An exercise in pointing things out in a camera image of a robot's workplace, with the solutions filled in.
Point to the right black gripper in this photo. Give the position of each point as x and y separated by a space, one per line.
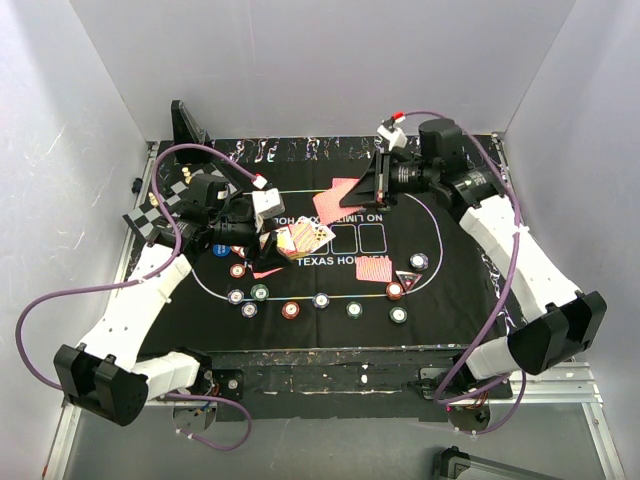
373 188

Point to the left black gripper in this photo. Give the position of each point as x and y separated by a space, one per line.
268 256

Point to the dealt cards pile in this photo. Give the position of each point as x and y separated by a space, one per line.
260 275
327 203
374 269

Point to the red playing card deck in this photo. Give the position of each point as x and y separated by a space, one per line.
302 238

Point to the blue small blind button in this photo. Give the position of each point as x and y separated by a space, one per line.
220 250

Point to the dealt cards top pile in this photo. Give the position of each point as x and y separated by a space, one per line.
327 203

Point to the red poker chip stack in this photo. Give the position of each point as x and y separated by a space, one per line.
290 310

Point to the triangular dealer button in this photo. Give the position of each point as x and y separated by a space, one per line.
408 280

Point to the green poker chip stack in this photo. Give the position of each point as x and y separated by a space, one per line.
354 309

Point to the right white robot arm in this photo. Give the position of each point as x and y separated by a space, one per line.
561 319

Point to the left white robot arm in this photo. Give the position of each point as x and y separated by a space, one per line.
103 373

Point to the black poker felt mat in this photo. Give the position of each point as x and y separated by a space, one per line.
449 304

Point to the gold chess piece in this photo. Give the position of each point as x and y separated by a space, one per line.
187 174

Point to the black white chessboard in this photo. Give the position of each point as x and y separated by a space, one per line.
150 225

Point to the black card shoe stand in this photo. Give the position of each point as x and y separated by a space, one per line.
187 130

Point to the black case corner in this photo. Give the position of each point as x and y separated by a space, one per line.
454 464

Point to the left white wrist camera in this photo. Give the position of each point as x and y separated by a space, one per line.
267 203

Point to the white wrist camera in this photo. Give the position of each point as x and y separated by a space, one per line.
393 135
267 203

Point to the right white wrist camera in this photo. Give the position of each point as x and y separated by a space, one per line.
393 135

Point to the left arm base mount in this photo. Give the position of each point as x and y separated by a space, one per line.
215 395

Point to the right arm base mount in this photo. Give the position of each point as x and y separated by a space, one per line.
467 401

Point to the aluminium front rail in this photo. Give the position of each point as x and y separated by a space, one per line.
342 419

